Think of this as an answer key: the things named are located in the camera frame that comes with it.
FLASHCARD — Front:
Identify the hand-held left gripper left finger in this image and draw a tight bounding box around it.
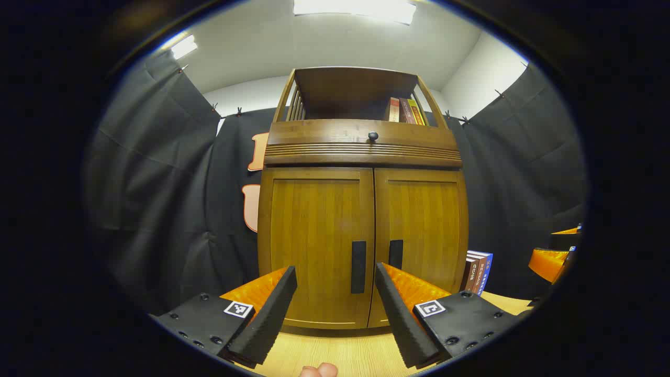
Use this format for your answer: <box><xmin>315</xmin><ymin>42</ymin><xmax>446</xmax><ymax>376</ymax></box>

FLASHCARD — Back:
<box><xmin>149</xmin><ymin>265</ymin><xmax>298</xmax><ymax>370</ymax></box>

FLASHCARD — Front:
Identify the blue book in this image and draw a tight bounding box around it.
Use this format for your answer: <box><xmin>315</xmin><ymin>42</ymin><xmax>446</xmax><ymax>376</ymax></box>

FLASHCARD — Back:
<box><xmin>474</xmin><ymin>251</ymin><xmax>494</xmax><ymax>297</ymax></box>

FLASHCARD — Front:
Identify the black backdrop cloth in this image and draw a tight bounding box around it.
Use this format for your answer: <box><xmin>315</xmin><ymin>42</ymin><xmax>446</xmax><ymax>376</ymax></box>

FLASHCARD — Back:
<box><xmin>86</xmin><ymin>50</ymin><xmax>589</xmax><ymax>315</ymax></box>

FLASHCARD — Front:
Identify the yellow book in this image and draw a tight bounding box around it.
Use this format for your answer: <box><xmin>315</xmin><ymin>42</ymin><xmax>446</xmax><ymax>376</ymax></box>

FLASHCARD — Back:
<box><xmin>407</xmin><ymin>98</ymin><xmax>428</xmax><ymax>126</ymax></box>

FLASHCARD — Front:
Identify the wooden double-door shoe cabinet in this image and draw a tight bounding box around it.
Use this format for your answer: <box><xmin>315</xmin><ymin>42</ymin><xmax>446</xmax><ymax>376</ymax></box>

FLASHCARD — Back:
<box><xmin>256</xmin><ymin>66</ymin><xmax>470</xmax><ymax>336</ymax></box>

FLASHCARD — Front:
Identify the large ceiling light panel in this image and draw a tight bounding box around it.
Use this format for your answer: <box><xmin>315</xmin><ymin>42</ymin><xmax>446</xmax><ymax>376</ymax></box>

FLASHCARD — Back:
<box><xmin>293</xmin><ymin>0</ymin><xmax>417</xmax><ymax>25</ymax></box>

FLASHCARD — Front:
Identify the small ceiling light panel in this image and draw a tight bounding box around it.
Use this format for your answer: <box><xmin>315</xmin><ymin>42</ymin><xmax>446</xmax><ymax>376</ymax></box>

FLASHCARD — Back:
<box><xmin>171</xmin><ymin>35</ymin><xmax>198</xmax><ymax>60</ymax></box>

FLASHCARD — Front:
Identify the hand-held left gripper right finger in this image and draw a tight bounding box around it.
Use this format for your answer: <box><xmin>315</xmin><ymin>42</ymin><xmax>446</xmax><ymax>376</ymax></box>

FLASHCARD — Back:
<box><xmin>375</xmin><ymin>262</ymin><xmax>524</xmax><ymax>370</ymax></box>

